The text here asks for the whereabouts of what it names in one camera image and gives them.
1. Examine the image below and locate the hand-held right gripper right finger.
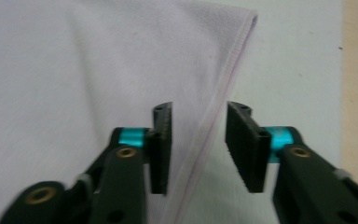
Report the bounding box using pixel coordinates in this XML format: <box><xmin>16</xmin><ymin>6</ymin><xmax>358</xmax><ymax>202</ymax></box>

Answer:
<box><xmin>225</xmin><ymin>101</ymin><xmax>358</xmax><ymax>224</ymax></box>

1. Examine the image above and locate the lavender printed cloth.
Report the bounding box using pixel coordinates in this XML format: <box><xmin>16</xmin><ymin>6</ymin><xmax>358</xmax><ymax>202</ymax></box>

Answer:
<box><xmin>0</xmin><ymin>0</ymin><xmax>259</xmax><ymax>224</ymax></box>

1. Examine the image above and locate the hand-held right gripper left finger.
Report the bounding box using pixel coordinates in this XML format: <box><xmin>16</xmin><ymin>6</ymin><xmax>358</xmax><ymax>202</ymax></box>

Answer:
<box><xmin>89</xmin><ymin>101</ymin><xmax>173</xmax><ymax>224</ymax></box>

